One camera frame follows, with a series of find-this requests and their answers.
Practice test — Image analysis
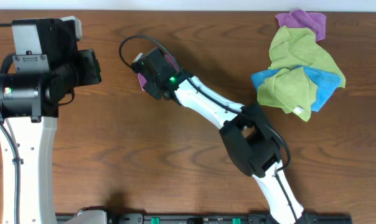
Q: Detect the purple microfiber cloth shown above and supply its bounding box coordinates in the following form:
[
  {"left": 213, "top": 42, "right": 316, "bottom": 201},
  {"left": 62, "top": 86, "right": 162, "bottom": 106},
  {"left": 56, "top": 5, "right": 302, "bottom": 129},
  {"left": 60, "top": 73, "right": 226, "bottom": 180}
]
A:
[{"left": 136, "top": 55, "right": 179, "bottom": 91}]

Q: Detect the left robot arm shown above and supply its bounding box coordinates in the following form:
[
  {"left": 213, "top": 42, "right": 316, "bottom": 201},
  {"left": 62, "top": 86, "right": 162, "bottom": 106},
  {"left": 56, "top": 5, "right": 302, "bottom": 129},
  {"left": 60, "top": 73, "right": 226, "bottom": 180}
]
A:
[{"left": 0, "top": 16, "right": 101, "bottom": 223}]

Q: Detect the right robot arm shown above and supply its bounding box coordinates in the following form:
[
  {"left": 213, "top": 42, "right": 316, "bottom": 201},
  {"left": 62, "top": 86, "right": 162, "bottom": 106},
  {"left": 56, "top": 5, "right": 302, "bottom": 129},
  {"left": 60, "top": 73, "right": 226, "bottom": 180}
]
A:
[{"left": 131, "top": 48, "right": 309, "bottom": 223}]

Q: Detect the small green cloth with label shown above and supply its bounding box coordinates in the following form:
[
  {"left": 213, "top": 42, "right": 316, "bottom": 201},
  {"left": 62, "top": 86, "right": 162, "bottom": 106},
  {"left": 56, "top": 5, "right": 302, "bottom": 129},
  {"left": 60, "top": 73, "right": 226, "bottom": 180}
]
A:
[{"left": 257, "top": 67, "right": 317, "bottom": 122}]

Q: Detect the large green cloth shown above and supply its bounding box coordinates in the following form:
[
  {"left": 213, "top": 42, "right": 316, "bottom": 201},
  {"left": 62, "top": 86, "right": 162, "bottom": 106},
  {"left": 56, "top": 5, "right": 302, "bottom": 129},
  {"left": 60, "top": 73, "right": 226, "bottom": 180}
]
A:
[{"left": 269, "top": 26, "right": 346, "bottom": 88}]

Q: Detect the purple cloth at back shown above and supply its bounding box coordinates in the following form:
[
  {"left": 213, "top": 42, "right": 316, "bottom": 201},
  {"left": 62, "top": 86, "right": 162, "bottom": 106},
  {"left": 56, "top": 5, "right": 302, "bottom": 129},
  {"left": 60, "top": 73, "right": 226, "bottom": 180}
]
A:
[{"left": 275, "top": 9, "right": 327, "bottom": 41}]

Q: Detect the blue cloth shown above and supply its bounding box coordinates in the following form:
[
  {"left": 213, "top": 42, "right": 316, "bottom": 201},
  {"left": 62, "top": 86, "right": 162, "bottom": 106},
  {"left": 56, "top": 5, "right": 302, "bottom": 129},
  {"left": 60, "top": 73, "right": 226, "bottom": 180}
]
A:
[{"left": 251, "top": 66, "right": 342, "bottom": 112}]

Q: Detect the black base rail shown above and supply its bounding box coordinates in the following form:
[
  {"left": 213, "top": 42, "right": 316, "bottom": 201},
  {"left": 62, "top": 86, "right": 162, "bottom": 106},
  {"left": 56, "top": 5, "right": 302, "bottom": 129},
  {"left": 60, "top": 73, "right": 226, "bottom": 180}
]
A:
[{"left": 55, "top": 207, "right": 353, "bottom": 224}]

